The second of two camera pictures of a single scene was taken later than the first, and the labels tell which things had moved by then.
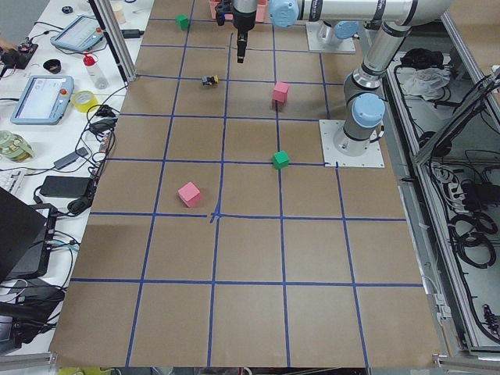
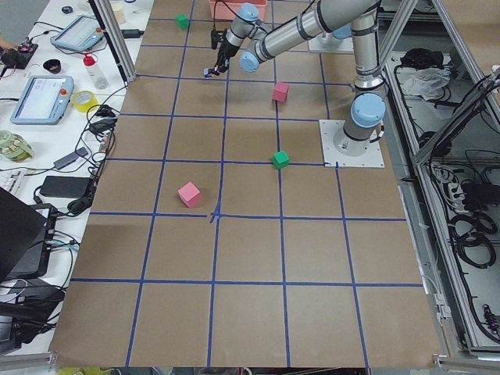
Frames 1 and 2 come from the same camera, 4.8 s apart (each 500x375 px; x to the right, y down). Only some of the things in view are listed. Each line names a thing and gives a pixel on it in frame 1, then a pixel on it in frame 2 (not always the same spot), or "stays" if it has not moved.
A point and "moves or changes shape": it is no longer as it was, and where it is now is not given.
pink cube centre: (280, 91) stays
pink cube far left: (190, 194) stays
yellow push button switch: (209, 80) moves or changes shape
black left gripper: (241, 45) → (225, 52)
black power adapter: (132, 33) stays
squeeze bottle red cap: (99, 78) stays
